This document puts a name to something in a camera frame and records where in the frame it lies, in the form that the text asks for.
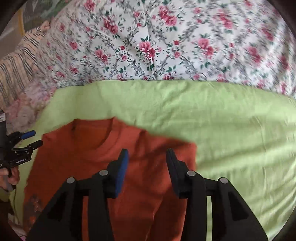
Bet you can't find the person's left hand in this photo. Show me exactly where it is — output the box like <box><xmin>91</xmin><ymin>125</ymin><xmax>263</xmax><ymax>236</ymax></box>
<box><xmin>0</xmin><ymin>167</ymin><xmax>20</xmax><ymax>191</ymax></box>

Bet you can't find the lilac floral pillowcase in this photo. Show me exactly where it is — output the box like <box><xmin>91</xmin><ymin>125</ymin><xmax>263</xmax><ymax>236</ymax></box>
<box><xmin>4</xmin><ymin>80</ymin><xmax>57</xmax><ymax>134</ymax></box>

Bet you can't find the beige plaid pillow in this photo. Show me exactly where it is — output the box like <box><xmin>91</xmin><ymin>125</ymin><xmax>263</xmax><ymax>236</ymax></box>
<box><xmin>1</xmin><ymin>21</ymin><xmax>50</xmax><ymax>110</ymax></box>

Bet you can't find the rust orange knit sweater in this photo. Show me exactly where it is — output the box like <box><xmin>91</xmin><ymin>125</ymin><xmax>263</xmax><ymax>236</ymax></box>
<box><xmin>23</xmin><ymin>118</ymin><xmax>197</xmax><ymax>240</ymax></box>

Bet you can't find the white floral rose duvet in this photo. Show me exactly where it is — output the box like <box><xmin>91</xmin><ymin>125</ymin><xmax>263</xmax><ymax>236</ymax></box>
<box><xmin>38</xmin><ymin>1</ymin><xmax>295</xmax><ymax>97</ymax></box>

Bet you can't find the light green bed sheet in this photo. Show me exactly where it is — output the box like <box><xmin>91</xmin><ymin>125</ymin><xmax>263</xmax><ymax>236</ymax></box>
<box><xmin>9</xmin><ymin>79</ymin><xmax>296</xmax><ymax>240</ymax></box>

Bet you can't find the gold framed landscape painting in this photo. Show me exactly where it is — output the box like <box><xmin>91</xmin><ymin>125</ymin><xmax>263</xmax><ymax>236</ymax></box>
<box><xmin>15</xmin><ymin>0</ymin><xmax>70</xmax><ymax>36</ymax></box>

